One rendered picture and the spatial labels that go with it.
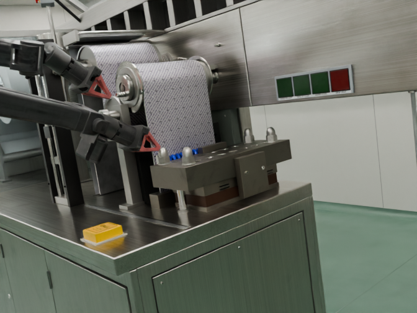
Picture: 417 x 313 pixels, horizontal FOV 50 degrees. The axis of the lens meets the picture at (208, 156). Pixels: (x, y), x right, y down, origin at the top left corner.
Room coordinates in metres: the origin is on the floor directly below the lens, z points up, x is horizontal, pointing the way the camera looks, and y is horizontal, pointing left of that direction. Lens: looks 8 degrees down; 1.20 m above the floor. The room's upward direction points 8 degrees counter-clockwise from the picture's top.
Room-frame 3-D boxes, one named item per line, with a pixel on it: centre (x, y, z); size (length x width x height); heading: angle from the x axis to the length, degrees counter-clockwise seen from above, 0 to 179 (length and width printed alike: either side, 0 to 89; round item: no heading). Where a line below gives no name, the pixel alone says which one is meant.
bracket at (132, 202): (1.32, 0.25, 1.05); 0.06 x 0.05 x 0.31; 129
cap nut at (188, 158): (1.14, 0.05, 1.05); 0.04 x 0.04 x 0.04
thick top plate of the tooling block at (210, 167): (1.28, -0.04, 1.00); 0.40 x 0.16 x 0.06; 129
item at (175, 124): (1.34, 0.07, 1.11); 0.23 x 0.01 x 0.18; 129
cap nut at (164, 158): (1.21, 0.12, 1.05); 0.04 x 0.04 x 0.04
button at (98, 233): (1.04, 0.28, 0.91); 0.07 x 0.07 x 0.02; 39
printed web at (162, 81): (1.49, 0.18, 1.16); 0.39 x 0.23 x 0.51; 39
